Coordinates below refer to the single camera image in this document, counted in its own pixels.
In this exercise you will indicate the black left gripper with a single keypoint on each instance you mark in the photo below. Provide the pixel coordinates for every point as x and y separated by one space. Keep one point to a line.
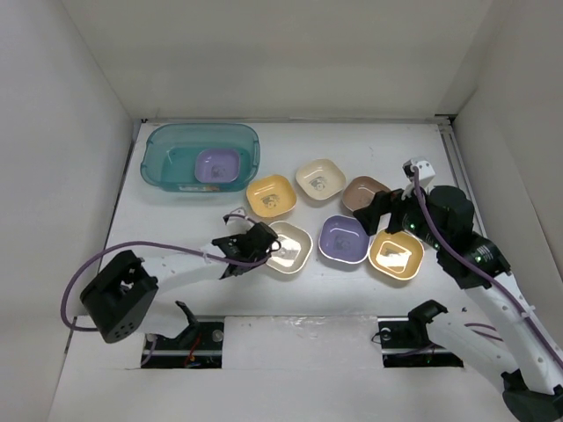
237 236

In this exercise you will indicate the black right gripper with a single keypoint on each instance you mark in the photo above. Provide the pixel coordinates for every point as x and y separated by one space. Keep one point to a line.
383 202

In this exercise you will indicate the cream panda plate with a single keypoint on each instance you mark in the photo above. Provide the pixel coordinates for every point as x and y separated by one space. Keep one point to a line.
321 179
296 246

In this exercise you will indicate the orange panda plate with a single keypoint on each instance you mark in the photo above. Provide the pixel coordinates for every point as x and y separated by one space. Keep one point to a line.
271 196

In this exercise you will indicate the small purple panda plate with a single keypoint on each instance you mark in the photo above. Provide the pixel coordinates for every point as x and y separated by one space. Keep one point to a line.
217 166

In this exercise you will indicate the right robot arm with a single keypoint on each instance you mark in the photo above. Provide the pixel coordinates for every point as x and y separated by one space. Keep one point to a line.
528 369

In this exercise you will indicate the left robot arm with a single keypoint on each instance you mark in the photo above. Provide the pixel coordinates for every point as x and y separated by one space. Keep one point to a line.
120 298

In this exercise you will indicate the teal plastic bin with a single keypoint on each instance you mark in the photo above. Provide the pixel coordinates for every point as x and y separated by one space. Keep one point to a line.
171 150

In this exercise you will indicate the brown panda plate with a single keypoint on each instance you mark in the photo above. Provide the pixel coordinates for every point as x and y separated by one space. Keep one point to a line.
361 191

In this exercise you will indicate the large purple panda plate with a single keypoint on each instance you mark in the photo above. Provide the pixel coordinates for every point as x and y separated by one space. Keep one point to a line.
344 240

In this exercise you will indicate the yellow plate near right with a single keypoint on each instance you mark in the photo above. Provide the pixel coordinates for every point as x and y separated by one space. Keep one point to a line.
397 255

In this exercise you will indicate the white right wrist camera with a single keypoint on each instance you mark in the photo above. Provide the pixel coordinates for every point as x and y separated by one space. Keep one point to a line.
423 168

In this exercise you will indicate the aluminium frame rail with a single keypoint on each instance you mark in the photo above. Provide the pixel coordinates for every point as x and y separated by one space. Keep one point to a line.
457 166

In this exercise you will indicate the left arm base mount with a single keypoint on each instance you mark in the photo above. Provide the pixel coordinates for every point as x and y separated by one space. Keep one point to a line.
198 346

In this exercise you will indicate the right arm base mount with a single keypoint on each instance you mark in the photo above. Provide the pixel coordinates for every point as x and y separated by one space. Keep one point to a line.
402 347

